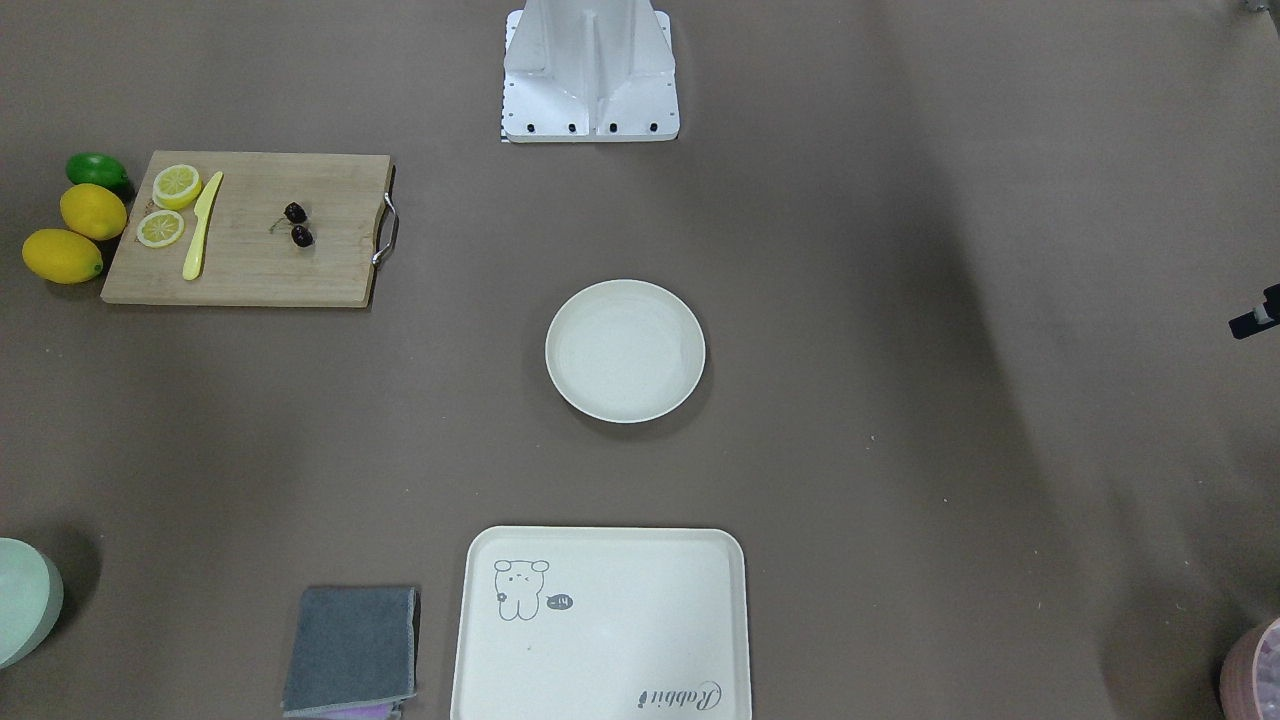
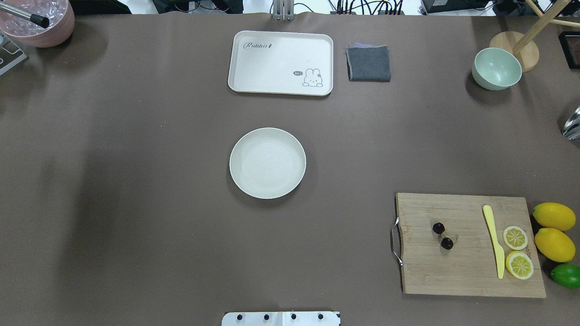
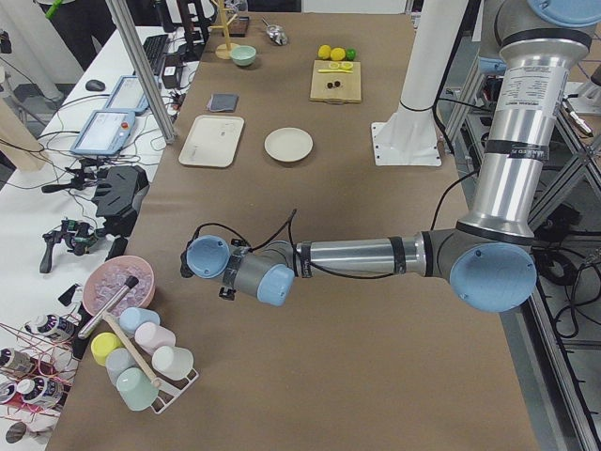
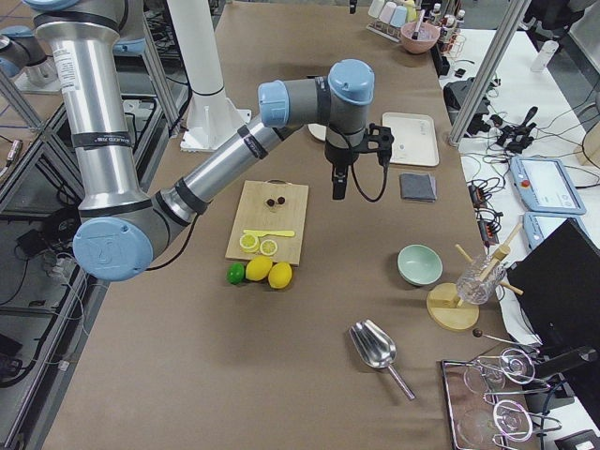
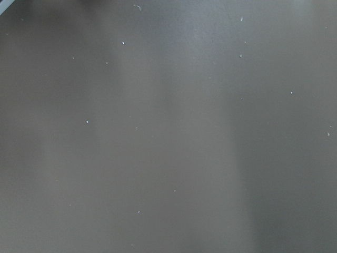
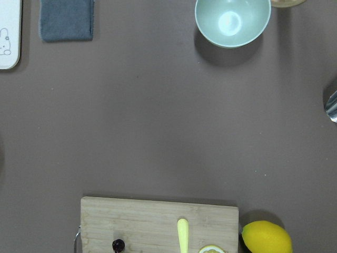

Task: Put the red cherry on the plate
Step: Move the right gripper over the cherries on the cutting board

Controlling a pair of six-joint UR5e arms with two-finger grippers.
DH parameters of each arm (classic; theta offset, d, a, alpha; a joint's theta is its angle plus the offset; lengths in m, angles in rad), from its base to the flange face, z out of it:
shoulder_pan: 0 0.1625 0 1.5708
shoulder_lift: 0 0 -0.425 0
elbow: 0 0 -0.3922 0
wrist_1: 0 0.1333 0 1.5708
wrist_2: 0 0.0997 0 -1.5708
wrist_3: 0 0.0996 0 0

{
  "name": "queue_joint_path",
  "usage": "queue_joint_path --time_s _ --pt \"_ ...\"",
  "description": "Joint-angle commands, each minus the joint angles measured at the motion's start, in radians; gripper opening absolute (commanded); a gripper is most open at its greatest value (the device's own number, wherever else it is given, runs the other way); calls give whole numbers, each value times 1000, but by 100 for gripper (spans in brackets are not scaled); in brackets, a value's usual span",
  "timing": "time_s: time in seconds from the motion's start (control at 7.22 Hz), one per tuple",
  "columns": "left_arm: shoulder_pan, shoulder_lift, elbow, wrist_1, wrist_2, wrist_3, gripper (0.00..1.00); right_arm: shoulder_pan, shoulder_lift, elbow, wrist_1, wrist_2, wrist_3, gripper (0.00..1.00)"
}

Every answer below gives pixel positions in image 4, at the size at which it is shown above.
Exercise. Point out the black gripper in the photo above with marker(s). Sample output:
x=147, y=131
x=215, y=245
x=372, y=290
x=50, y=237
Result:
x=338, y=156

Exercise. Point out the round beige plate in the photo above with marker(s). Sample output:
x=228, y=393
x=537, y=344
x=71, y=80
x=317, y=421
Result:
x=317, y=131

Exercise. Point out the white rabbit tray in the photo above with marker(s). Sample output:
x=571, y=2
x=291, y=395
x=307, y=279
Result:
x=415, y=140

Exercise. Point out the pink cup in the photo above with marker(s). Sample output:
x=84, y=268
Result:
x=387, y=13

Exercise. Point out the grey folded cloth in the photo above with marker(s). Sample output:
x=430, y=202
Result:
x=419, y=187

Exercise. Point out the bamboo cutting board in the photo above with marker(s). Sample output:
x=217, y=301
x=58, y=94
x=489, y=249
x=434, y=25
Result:
x=253, y=214

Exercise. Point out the yellow plastic knife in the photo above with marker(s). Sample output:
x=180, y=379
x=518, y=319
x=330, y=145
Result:
x=263, y=233

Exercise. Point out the lemon slice lower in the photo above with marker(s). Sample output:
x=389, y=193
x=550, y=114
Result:
x=268, y=247

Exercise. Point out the lemon slice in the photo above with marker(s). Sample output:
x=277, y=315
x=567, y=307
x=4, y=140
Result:
x=268, y=247
x=249, y=243

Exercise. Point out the lemon slice upper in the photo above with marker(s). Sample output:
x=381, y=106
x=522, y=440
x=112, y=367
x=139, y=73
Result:
x=249, y=243

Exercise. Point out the mint green bowl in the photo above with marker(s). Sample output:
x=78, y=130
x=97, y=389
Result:
x=419, y=265

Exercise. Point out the yellow lemon outer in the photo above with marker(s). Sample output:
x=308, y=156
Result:
x=280, y=275

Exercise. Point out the yellow lemon near lime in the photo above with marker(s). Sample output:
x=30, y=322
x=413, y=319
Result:
x=258, y=268

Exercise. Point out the white bottle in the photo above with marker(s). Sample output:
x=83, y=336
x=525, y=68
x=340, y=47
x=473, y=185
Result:
x=547, y=51

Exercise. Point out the green lime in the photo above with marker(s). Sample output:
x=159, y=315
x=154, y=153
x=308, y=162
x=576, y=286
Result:
x=236, y=273

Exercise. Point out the blue teach pendant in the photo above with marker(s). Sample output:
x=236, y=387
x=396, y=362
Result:
x=538, y=226
x=544, y=185

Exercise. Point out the clear glass cup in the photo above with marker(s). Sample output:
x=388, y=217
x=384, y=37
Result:
x=474, y=290

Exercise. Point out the wooden glass stand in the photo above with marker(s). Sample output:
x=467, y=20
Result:
x=443, y=303

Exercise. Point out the metal scoop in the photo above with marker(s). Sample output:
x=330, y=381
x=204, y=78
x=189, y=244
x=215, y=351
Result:
x=378, y=351

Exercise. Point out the black monitor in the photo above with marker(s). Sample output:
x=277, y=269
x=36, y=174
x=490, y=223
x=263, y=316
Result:
x=560, y=284

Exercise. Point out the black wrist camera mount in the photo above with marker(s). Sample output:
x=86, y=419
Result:
x=379, y=140

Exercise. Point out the white wire cup rack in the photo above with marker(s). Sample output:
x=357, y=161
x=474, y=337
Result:
x=386, y=30

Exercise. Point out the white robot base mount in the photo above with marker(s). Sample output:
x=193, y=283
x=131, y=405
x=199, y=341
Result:
x=211, y=116

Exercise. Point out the aluminium frame post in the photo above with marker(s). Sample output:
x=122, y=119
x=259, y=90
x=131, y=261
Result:
x=503, y=35

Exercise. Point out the wire glass holder rack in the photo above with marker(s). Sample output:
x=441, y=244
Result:
x=511, y=399

